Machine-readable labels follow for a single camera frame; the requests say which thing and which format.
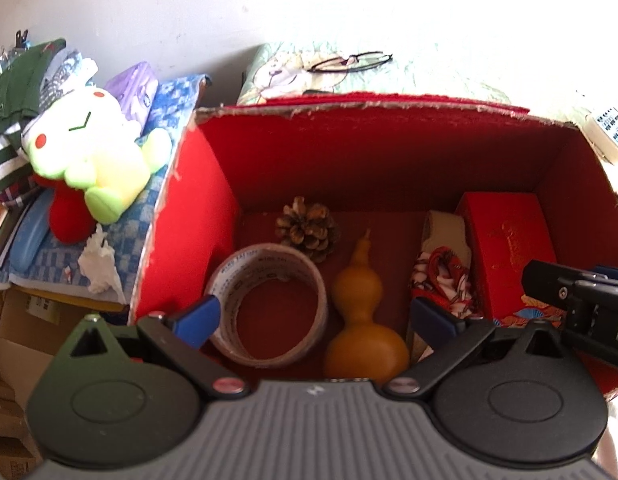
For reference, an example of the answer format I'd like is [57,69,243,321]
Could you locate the stack of folded clothes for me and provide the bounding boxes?
[0,50,97,208]

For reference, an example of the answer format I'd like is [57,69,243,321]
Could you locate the large red cardboard box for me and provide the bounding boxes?
[128,91,618,403]

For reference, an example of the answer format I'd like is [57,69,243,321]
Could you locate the dark green garment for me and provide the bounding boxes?
[0,37,67,131]

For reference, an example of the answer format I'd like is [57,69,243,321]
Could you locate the red soft toy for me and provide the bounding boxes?
[36,175,97,245]

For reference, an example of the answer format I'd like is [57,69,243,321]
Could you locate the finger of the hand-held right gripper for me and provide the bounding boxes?
[520,259,597,311]

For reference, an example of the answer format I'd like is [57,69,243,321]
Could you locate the small red gift box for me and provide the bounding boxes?
[454,191,570,328]

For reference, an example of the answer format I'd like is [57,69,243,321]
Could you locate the brown cardboard box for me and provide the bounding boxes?
[0,287,130,358]

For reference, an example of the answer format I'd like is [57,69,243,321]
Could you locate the blue glasses case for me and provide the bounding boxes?
[9,190,54,283]

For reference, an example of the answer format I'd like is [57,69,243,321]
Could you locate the light green plush toy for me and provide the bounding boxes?
[21,60,172,226]

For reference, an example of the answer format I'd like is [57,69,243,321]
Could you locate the clear printed tape roll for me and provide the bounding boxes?
[204,243,330,368]

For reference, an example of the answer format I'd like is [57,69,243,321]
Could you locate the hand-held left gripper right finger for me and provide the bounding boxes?
[383,297,572,402]

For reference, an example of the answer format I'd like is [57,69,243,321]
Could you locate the white crumpled tissue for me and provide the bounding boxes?
[78,224,126,306]

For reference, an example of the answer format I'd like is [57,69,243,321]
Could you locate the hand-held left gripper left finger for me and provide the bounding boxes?
[64,294,253,401]

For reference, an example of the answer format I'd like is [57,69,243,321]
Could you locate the red white patterned cloth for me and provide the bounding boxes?
[408,245,482,321]

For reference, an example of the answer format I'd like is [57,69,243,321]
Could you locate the brown pine cone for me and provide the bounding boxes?
[275,196,340,263]

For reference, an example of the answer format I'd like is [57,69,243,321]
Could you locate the yellow brown gourd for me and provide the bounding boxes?
[323,228,410,386]

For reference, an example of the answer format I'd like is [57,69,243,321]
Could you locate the thin frame glasses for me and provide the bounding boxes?
[309,50,394,73]

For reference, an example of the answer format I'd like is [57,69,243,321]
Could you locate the white remote control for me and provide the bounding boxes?
[579,105,618,165]

